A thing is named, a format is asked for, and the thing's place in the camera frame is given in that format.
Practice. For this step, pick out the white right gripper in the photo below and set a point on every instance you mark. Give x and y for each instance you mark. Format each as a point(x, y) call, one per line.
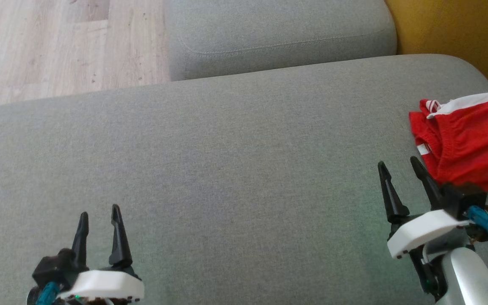
point(426, 231)

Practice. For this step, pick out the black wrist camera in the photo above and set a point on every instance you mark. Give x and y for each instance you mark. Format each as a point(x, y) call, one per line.
point(464, 199)
point(55, 267)

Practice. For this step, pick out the long grey sofa seat cushion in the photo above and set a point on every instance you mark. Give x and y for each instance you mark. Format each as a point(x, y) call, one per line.
point(278, 34)

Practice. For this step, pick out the wide yellow sofa backrest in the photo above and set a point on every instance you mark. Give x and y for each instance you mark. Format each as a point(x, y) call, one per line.
point(451, 29)

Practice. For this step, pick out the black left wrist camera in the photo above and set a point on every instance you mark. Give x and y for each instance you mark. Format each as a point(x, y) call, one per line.
point(55, 267)

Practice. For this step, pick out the red shorts with white stripe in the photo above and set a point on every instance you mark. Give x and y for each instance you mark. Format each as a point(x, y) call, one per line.
point(477, 140)

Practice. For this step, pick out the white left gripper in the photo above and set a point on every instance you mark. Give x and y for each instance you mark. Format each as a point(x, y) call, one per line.
point(104, 286)

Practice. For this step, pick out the large grey fabric sofa ottoman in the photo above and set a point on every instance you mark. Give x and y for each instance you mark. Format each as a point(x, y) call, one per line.
point(227, 169)

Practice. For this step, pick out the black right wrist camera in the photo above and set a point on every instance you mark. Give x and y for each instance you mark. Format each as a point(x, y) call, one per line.
point(464, 199)

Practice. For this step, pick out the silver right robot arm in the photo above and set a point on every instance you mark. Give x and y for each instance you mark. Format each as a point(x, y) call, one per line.
point(468, 279)

